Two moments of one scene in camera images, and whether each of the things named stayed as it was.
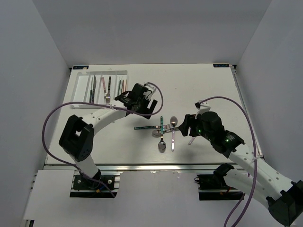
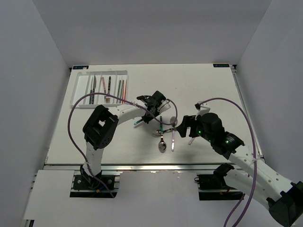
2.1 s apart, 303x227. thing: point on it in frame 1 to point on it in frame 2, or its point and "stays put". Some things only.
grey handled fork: (108, 98) stays put
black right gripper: (189, 120) stays put
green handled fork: (166, 126) to (135, 123)
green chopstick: (119, 87) stays put
